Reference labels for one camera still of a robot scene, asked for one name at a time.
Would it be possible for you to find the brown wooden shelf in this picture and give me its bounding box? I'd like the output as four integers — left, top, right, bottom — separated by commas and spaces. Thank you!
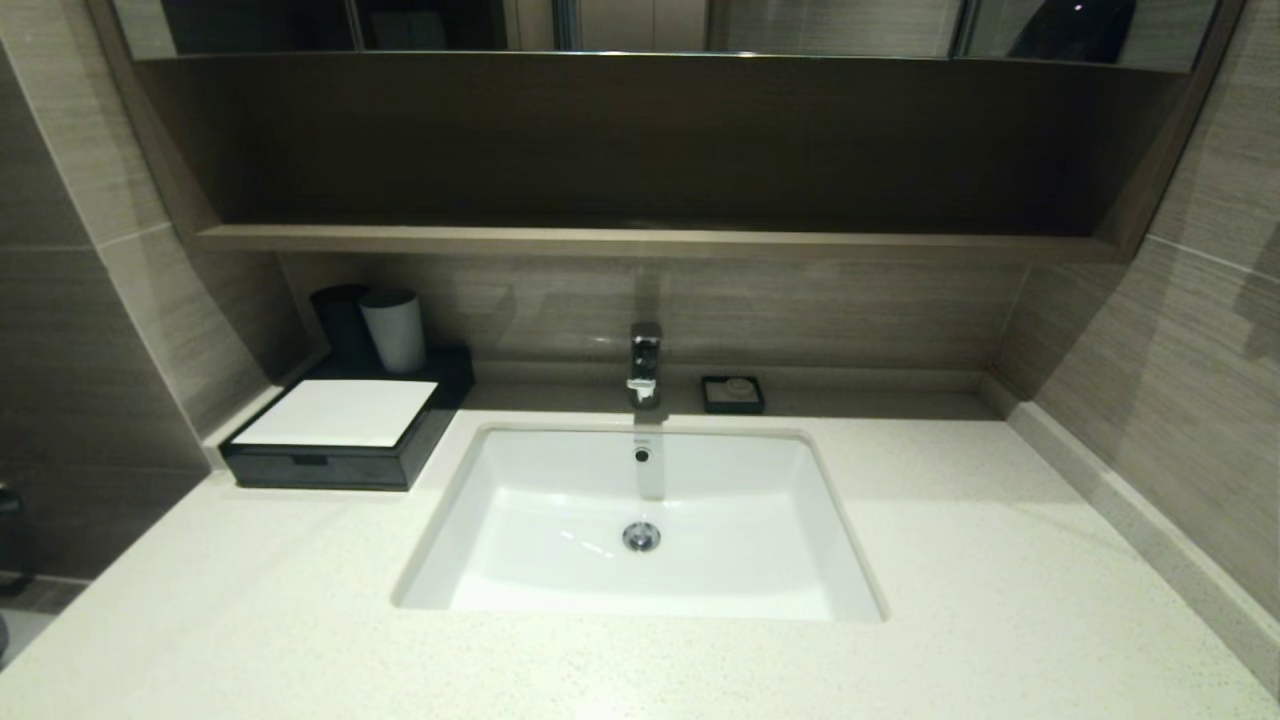
195, 222, 1126, 263

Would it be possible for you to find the black amenity drawer box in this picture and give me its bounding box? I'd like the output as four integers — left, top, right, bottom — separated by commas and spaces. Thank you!
218, 345, 476, 493

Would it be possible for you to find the white sink basin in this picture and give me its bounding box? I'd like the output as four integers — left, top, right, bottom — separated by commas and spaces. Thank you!
390, 425, 889, 623

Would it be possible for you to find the wall mirror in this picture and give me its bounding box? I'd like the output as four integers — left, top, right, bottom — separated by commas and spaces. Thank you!
105, 0, 1226, 73

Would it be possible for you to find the black soap dish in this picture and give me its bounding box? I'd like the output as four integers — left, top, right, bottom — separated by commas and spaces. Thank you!
701, 375, 766, 415

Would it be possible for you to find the grey plastic cup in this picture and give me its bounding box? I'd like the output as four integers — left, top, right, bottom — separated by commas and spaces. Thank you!
359, 289, 427, 375

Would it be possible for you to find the chrome faucet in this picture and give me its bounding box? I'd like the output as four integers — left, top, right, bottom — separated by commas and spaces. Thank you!
627, 322, 664, 409

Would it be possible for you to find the black cup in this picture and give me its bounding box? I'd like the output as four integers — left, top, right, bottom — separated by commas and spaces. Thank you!
309, 284, 369, 361

